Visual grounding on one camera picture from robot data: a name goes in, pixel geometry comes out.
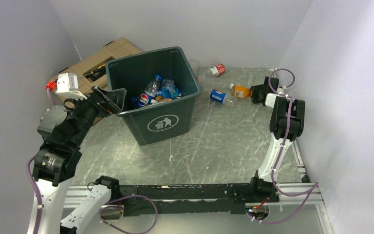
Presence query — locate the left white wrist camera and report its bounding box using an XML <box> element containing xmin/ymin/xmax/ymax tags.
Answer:
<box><xmin>56</xmin><ymin>73</ymin><xmax>87</xmax><ymax>100</ymax></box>

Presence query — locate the dark green plastic bin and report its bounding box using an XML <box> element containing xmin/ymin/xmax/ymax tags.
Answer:
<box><xmin>105</xmin><ymin>46</ymin><xmax>201</xmax><ymax>145</ymax></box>

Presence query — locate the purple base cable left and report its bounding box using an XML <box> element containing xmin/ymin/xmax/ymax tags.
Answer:
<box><xmin>99</xmin><ymin>195</ymin><xmax>159</xmax><ymax>234</ymax></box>

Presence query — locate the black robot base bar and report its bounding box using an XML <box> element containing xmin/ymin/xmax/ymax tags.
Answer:
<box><xmin>106</xmin><ymin>180</ymin><xmax>280</xmax><ymax>217</ymax></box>

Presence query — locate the orange juice bottle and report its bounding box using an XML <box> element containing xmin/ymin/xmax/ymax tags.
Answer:
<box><xmin>231</xmin><ymin>85</ymin><xmax>253</xmax><ymax>98</ymax></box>

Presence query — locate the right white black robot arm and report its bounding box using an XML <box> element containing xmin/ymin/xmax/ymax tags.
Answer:
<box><xmin>249</xmin><ymin>77</ymin><xmax>306</xmax><ymax>202</ymax></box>

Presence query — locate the tan plastic toolbox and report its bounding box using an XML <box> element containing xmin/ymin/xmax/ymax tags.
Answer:
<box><xmin>46</xmin><ymin>38</ymin><xmax>141</xmax><ymax>122</ymax></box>

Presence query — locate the amber orange tea bottle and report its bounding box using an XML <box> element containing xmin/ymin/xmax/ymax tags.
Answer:
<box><xmin>154</xmin><ymin>96</ymin><xmax>172</xmax><ymax>102</ymax></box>

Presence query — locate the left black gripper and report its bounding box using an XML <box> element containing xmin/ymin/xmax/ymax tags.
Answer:
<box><xmin>68</xmin><ymin>84</ymin><xmax>126</xmax><ymax>147</ymax></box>

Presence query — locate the aluminium frame rail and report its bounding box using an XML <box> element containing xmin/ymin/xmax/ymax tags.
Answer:
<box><xmin>268</xmin><ymin>67</ymin><xmax>326</xmax><ymax>207</ymax></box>

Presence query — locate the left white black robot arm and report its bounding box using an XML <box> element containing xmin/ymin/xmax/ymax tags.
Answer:
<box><xmin>26</xmin><ymin>86</ymin><xmax>127</xmax><ymax>234</ymax></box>

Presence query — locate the clear bottle red label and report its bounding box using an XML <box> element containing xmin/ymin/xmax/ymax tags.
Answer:
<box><xmin>197</xmin><ymin>63</ymin><xmax>227</xmax><ymax>79</ymax></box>

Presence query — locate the crushed clear blue label bottle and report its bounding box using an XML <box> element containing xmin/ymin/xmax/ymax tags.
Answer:
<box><xmin>161</xmin><ymin>79</ymin><xmax>182</xmax><ymax>99</ymax></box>

